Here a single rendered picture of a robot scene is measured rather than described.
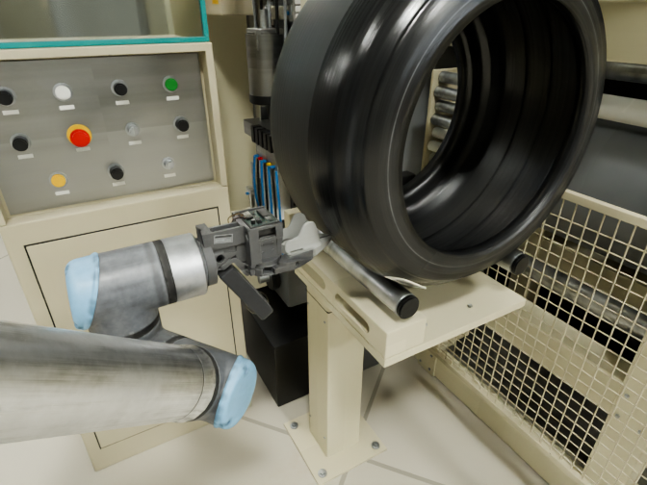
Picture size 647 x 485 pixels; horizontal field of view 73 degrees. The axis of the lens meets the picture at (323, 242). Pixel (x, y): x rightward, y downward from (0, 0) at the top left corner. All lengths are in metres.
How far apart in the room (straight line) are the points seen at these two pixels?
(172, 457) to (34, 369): 1.38
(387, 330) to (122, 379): 0.46
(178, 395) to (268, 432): 1.23
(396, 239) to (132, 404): 0.40
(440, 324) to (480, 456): 0.91
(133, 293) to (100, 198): 0.70
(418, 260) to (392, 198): 0.13
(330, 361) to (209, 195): 0.59
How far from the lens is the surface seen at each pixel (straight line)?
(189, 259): 0.60
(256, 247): 0.62
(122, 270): 0.59
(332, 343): 1.26
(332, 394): 1.40
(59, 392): 0.38
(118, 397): 0.43
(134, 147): 1.24
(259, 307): 0.69
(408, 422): 1.76
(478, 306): 0.96
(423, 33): 0.58
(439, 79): 1.28
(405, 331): 0.78
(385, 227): 0.62
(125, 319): 0.61
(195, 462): 1.69
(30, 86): 1.20
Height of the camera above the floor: 1.34
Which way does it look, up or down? 28 degrees down
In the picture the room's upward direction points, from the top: straight up
